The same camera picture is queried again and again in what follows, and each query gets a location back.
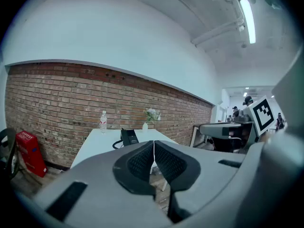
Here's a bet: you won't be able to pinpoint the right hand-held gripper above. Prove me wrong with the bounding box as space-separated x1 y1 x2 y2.
199 95 276 143

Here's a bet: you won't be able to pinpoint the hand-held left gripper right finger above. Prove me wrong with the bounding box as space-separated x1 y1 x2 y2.
154 140 247 223

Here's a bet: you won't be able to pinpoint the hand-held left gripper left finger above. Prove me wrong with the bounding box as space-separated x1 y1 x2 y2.
14 140 174 228

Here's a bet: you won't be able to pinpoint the black box device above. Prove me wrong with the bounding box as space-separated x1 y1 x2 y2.
120 128 140 147

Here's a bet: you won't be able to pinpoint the white-framed desk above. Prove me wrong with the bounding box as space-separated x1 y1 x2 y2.
189 122 216 150

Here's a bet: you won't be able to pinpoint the black office chair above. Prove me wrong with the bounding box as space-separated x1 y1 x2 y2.
210 136 247 153

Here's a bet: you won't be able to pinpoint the clear plastic water bottle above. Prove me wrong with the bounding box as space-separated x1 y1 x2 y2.
99 110 108 134

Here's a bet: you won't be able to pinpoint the white vase with flowers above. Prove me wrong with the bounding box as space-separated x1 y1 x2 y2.
142 107 162 133

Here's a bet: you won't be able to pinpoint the red cardboard box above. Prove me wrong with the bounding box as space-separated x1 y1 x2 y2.
15 130 48 178

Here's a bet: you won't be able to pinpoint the black folding chair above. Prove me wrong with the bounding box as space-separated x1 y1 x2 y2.
0 128 18 181

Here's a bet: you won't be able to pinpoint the white ceiling pipes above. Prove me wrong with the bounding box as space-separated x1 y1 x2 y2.
190 17 246 48

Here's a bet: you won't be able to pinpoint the long ceiling tube light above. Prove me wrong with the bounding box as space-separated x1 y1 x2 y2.
238 0 257 45

